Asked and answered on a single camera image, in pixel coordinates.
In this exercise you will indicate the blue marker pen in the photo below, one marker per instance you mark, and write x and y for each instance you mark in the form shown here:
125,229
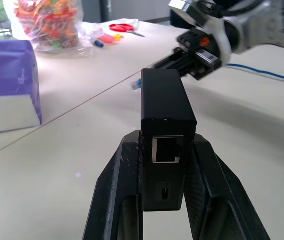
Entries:
98,44

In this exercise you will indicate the small yellow toy piece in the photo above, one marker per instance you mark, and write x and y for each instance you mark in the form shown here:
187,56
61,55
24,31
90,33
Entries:
118,37

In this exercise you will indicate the clear bag of colourful snacks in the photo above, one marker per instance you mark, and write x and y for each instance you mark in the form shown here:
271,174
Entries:
49,22

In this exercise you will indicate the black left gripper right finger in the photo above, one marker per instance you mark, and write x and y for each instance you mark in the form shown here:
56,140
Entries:
222,195

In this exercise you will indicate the small black box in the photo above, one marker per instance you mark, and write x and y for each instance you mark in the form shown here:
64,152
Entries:
165,105

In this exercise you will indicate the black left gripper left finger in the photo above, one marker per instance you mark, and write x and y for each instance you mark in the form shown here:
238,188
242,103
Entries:
114,180

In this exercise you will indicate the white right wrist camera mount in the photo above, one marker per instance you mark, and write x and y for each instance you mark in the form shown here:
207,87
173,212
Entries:
220,37

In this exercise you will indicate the purple and white tissue box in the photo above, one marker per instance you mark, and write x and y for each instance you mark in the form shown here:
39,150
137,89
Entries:
9,85

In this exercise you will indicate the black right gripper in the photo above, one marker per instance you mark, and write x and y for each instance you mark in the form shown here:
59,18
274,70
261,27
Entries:
194,40

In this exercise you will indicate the pink eraser block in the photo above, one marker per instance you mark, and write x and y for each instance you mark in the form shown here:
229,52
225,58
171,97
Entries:
106,38

